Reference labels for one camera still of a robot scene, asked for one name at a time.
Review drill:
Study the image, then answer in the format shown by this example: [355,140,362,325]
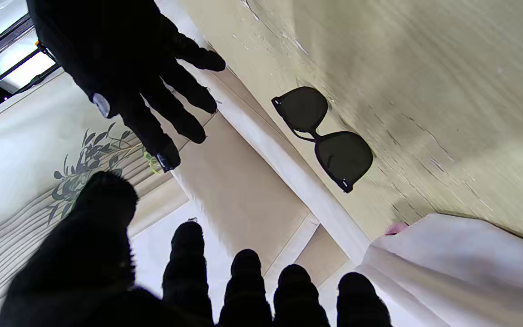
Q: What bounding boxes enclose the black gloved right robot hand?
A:
[26,0,227,173]

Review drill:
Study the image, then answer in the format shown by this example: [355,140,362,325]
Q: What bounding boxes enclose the dark sunglasses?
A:
[271,86,374,194]

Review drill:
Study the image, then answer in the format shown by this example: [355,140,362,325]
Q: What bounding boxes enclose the pale pink backpack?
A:
[357,213,523,327]

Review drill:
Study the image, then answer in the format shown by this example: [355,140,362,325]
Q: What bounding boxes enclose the tall green leafy plant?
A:
[46,122,162,228]

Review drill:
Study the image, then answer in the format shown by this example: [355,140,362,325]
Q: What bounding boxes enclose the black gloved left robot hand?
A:
[0,170,394,327]

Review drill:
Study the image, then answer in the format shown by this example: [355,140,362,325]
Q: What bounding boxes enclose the beige sofa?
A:
[128,0,371,327]

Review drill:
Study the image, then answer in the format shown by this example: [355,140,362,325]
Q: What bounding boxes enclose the beige pleated curtain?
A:
[0,136,189,327]

